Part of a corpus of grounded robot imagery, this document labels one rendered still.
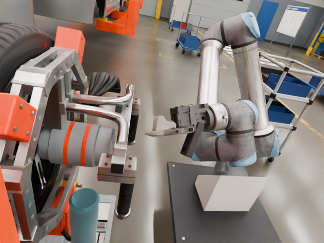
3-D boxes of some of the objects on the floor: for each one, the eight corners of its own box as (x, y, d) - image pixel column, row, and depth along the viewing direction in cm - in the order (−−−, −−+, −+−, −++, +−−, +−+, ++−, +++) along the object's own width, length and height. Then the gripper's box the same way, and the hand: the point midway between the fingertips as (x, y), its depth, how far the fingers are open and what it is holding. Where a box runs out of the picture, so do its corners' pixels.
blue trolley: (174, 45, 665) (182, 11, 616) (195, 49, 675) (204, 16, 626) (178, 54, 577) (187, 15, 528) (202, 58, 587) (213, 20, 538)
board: (262, 49, 978) (282, 2, 879) (272, 51, 985) (293, 4, 886) (279, 58, 850) (305, 4, 751) (290, 60, 858) (317, 6, 758)
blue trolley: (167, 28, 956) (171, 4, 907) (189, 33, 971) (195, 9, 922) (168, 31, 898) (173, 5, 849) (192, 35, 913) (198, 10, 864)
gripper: (199, 103, 73) (139, 112, 67) (213, 102, 65) (145, 112, 58) (202, 128, 74) (142, 139, 68) (216, 130, 65) (150, 142, 59)
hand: (149, 135), depth 63 cm, fingers closed
